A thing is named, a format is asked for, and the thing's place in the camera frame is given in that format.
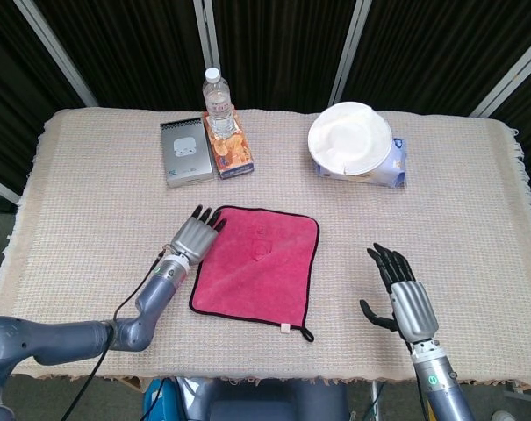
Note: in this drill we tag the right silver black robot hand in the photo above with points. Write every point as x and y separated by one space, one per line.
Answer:
414 309

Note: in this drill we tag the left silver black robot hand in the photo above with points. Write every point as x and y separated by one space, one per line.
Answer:
195 239

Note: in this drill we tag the pink cloth black trim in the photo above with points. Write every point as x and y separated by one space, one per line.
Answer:
256 272

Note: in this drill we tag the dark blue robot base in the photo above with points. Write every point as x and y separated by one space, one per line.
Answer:
269 401

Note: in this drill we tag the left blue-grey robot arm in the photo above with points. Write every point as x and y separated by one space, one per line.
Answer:
63 337

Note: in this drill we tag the silver earbuds box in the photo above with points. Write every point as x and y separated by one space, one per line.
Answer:
186 153

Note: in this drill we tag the orange snack box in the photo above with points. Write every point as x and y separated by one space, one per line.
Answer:
232 153

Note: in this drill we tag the metal table leg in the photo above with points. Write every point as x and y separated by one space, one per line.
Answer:
374 401

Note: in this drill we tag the beige woven tablecloth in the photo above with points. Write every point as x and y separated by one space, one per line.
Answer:
379 210

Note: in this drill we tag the clear plastic water bottle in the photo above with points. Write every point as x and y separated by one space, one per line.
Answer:
218 105

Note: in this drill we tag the white shoe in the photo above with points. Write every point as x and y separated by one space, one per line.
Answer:
504 416

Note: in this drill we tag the purple tissue pack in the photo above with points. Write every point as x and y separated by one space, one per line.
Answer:
396 166

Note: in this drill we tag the bright blue base part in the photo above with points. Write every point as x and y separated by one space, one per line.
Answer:
160 401

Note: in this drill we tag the white round paper plate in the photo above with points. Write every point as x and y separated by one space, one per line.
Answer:
348 136

